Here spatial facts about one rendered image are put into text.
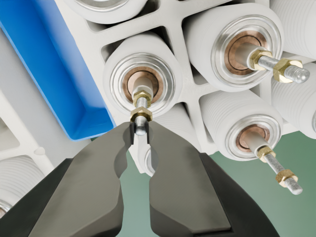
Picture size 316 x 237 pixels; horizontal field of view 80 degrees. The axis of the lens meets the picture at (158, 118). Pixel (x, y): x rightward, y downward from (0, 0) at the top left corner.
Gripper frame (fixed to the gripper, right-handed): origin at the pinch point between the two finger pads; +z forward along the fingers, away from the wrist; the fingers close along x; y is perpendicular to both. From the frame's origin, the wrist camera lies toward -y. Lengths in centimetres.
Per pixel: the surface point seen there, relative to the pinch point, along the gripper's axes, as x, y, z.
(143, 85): 0.2, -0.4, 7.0
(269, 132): 16.8, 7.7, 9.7
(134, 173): -5, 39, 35
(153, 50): 1.3, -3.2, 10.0
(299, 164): 50, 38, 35
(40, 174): -20.8, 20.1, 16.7
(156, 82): 1.6, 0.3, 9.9
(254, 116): 14.0, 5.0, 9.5
